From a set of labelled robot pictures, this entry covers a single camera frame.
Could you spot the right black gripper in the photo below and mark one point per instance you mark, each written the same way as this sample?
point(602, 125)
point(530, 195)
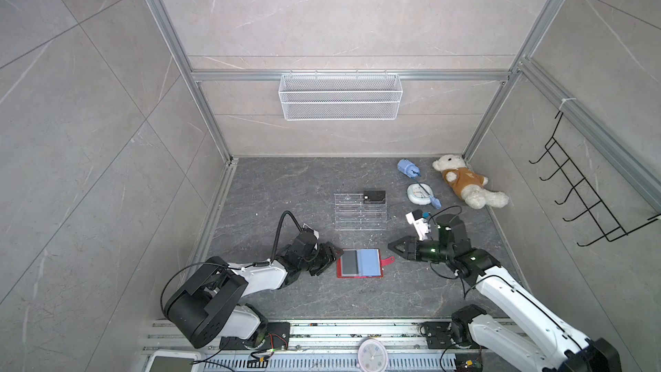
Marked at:
point(411, 251)

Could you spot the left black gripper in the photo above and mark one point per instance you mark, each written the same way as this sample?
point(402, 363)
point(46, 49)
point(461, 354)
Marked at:
point(330, 255)

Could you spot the grey credit card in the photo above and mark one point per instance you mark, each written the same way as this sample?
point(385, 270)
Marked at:
point(349, 266)

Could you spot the red card holder wallet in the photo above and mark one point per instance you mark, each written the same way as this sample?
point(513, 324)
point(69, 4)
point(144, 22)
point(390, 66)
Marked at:
point(384, 263)

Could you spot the blue credit card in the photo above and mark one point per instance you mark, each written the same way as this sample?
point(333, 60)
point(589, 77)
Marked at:
point(369, 263)

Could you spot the clear acrylic organizer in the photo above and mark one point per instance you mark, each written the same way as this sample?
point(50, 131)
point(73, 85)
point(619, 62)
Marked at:
point(352, 215)

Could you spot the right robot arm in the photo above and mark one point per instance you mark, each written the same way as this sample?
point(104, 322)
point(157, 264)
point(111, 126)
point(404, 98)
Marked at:
point(544, 342)

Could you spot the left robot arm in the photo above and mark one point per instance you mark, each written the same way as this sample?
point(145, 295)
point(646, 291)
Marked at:
point(209, 304)

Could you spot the small blue brush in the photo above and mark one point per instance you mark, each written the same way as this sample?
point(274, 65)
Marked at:
point(435, 203)

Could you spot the blue plastic bottle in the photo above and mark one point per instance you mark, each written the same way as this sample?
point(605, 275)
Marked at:
point(408, 168)

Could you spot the white teddy bear brown shirt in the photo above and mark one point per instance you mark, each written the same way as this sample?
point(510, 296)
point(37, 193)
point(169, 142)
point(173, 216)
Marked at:
point(467, 184)

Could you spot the white round clock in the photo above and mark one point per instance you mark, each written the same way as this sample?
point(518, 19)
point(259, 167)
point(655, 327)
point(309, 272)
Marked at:
point(372, 356)

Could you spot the pink eraser block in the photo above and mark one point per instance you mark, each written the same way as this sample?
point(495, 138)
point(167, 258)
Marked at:
point(529, 363)

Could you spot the white tablet device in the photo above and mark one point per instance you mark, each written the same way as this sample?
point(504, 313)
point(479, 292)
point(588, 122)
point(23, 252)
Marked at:
point(175, 361)

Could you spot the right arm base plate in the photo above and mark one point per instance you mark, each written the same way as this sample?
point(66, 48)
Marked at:
point(447, 334)

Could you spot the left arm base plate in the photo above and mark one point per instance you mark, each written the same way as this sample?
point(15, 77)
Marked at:
point(274, 335)

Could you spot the white wire mesh basket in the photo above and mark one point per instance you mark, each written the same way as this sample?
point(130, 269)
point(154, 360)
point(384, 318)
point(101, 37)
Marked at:
point(340, 97)

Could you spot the black wall hook rack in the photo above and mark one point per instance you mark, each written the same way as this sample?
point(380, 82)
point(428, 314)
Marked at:
point(583, 189)

